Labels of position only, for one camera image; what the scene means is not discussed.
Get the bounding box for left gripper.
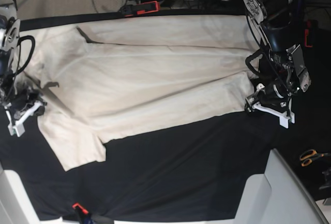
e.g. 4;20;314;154
244;83;290;117

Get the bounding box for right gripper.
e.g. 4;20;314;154
4;89;45;117

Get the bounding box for cream white T-shirt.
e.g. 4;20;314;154
16;15;257;171

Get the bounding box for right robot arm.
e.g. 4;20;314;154
1;0;46;120

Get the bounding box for black table cloth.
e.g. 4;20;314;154
0;8;331;222

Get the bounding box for white base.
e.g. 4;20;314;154
234;149;328;223
1;168;63;224

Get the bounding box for black device right edge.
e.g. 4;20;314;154
319;168;331;190

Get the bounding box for orange black clamp right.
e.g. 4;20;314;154
304;20;319;48

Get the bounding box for orange black clamp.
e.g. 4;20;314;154
119;1;160;17
304;20;319;48
71;202;113;224

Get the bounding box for orange black clamp bottom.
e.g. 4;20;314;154
71;202;113;224

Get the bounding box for orange black clamp top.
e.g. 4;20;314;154
119;1;160;17

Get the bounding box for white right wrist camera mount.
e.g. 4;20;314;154
4;101;47;137

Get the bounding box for orange handled scissors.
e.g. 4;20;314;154
299;149;330;167

